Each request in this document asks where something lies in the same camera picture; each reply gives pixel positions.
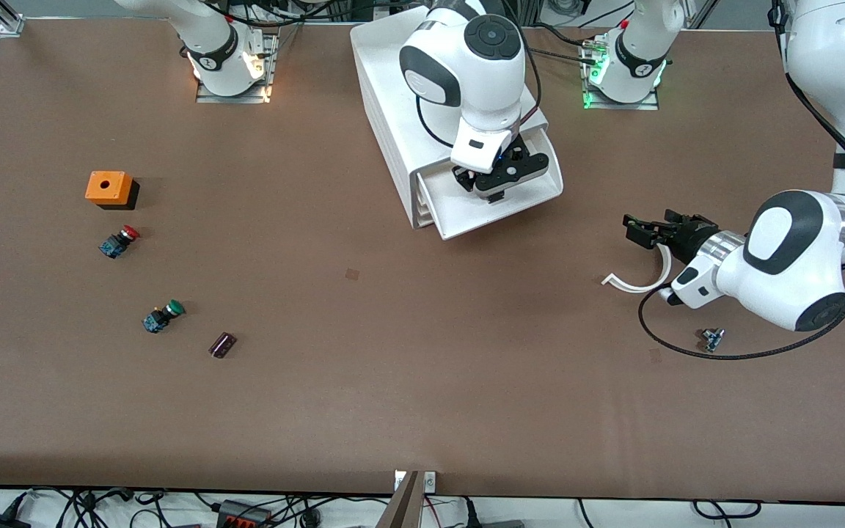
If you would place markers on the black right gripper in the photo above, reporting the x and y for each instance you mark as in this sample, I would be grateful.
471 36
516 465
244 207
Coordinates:
462 177

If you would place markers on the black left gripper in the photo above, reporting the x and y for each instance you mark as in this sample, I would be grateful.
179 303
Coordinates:
687 235

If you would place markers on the white plastic drawer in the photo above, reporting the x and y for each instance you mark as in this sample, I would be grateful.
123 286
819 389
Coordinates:
427 221
518 202
424 207

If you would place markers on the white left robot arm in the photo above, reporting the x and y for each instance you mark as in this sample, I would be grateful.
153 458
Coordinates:
789 264

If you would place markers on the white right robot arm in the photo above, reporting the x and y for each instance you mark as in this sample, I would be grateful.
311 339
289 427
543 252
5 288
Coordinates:
466 81

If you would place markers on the white drawer cabinet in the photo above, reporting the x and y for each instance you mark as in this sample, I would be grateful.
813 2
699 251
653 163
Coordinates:
386 88

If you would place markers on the green push button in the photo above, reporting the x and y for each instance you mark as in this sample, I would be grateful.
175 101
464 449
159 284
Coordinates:
162 317

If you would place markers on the red push button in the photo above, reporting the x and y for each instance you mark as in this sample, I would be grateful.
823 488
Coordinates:
118 242

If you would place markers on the white curved plastic strip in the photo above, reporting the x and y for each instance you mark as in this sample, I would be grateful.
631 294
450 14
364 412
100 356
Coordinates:
639 288

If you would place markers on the small blue electronic component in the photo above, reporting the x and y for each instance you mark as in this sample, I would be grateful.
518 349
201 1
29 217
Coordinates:
712 340

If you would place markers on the dark brown capacitor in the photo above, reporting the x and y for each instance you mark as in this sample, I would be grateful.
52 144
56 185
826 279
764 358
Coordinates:
222 345

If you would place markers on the black orange power strip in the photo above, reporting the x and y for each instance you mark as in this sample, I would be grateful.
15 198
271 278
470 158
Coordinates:
243 517

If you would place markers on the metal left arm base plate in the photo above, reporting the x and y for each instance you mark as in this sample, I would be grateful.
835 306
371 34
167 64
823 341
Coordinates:
646 106

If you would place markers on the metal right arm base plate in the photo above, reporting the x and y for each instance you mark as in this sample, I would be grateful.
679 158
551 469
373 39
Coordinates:
210 97

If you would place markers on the white metal bracket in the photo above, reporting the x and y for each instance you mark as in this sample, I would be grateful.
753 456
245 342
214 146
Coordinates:
430 482

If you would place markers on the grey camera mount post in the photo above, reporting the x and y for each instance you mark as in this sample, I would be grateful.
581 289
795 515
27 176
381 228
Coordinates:
400 510

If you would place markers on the orange button enclosure box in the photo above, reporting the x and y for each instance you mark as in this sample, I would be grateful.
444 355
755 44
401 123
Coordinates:
107 187

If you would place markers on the white table corner bracket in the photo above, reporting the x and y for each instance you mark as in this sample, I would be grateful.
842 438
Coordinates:
13 26

